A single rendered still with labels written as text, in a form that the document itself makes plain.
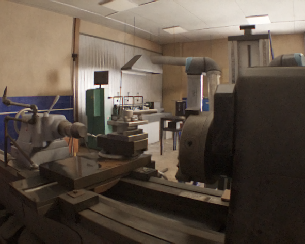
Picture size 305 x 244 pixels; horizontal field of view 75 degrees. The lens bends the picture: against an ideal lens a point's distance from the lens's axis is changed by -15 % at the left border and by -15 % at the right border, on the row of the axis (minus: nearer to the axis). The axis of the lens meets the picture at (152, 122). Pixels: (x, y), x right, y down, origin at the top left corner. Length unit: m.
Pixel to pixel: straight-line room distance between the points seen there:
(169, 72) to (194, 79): 7.34
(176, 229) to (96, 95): 4.80
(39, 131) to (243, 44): 1.63
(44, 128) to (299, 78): 1.26
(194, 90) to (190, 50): 7.18
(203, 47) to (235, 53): 6.72
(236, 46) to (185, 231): 1.52
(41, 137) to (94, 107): 4.02
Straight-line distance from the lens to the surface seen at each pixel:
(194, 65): 1.66
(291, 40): 8.03
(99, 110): 5.47
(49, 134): 1.40
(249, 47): 1.97
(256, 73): 0.53
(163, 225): 0.81
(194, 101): 1.69
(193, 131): 0.72
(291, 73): 0.52
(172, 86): 8.88
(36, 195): 1.01
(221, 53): 8.35
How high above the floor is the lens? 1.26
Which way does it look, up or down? 6 degrees down
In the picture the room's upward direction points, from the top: straight up
